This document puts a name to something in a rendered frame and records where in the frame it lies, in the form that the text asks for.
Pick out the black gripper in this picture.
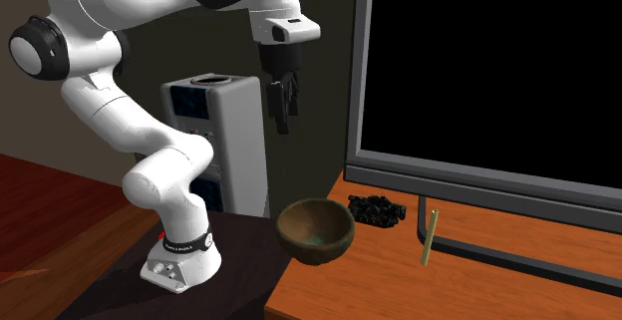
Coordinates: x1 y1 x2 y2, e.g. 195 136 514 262
257 40 304 136

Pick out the grey tower appliance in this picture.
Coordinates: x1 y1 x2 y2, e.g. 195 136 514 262
159 72 271 219

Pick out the brown wooden bowl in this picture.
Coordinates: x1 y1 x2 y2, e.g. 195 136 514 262
274 197 357 267

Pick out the black lumpy object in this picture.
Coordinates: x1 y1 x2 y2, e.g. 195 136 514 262
347 193 408 229

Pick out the dark robot stand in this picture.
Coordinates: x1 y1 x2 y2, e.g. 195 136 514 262
54 210 293 320

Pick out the olive green stick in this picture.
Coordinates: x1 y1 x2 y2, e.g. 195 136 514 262
420 208 440 267

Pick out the grey framed black television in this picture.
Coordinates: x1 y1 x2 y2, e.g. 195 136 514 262
343 0 622 299

